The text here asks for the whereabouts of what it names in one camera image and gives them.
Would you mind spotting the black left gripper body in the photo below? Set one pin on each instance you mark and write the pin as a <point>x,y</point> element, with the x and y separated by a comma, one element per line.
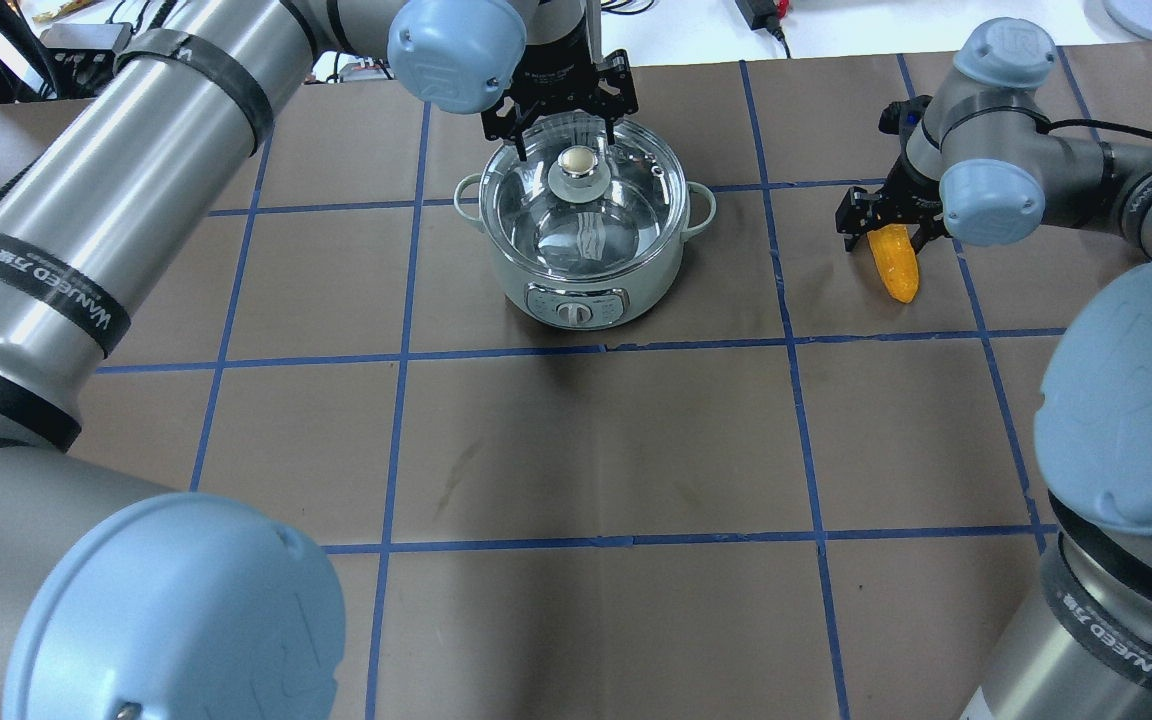
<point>558,47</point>

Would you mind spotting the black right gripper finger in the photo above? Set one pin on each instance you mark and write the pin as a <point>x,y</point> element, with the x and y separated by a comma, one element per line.
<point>926,230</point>
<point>859,213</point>

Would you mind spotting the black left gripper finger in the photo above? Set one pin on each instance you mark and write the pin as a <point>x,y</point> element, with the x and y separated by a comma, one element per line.
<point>506,123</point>
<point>616,96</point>

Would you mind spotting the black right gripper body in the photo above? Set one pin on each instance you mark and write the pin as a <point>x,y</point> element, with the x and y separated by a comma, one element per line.
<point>898,197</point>

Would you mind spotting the yellow toy corn cob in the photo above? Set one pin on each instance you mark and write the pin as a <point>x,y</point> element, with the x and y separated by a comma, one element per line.
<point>898,268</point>

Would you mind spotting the glass pot lid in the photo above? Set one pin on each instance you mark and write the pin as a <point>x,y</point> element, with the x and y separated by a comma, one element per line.
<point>580,210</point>

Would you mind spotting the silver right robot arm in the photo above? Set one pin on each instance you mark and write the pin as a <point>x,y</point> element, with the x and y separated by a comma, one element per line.
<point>837,521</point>

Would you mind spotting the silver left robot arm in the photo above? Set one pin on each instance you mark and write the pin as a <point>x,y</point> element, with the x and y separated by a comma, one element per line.
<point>120,598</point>

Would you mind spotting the pale green electric pot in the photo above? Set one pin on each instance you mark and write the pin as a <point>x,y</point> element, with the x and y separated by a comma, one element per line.
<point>583,305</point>

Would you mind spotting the black power adapter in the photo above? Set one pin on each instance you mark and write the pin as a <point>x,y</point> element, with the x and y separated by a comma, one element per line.
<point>765,15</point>

